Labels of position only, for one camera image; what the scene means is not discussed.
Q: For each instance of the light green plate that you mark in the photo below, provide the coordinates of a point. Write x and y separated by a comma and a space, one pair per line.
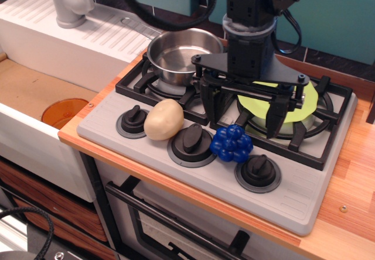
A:
259, 108

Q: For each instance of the grey toy faucet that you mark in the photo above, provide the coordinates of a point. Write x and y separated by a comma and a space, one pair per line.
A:
72, 13

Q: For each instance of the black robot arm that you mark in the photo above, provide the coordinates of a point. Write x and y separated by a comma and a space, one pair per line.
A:
250, 26

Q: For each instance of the black stove knob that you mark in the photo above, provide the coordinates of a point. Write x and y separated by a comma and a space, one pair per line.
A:
259, 174
190, 147
130, 124

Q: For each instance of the black left stove knob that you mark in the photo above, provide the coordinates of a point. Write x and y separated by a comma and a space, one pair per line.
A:
130, 124

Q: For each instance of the beige toy potato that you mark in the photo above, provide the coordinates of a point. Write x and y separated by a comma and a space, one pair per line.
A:
164, 120

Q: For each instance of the grey toy stove top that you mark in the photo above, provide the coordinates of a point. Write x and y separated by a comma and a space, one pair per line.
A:
293, 205

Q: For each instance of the black middle stove knob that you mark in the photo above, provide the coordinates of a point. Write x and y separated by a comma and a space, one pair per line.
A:
190, 147

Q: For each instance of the black right stove knob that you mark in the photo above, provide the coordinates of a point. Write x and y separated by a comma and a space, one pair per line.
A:
259, 174

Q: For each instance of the black burner grate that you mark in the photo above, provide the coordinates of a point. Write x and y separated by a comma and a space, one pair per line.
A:
143, 85
315, 141

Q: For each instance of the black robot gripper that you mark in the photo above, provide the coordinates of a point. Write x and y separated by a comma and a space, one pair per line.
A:
214, 85

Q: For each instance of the toy oven door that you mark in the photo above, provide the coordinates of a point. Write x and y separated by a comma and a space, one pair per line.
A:
163, 226

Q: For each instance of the orange sink drain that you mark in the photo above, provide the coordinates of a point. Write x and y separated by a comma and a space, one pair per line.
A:
60, 113

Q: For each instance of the wooden drawer front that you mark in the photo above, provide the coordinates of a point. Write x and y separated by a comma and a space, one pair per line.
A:
76, 222

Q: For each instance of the black left burner grate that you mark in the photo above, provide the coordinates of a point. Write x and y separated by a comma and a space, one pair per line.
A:
143, 85

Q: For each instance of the white toy sink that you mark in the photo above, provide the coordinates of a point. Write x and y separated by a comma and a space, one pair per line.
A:
41, 64

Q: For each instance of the stainless steel pot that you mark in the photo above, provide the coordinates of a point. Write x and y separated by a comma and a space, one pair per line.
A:
171, 52

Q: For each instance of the black right burner grate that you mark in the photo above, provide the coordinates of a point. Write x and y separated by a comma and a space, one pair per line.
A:
315, 141

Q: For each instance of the black oven door handle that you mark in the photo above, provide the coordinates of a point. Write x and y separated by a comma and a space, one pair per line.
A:
125, 194

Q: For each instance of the blue toy blueberry cluster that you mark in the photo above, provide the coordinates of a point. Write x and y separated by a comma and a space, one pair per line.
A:
231, 144

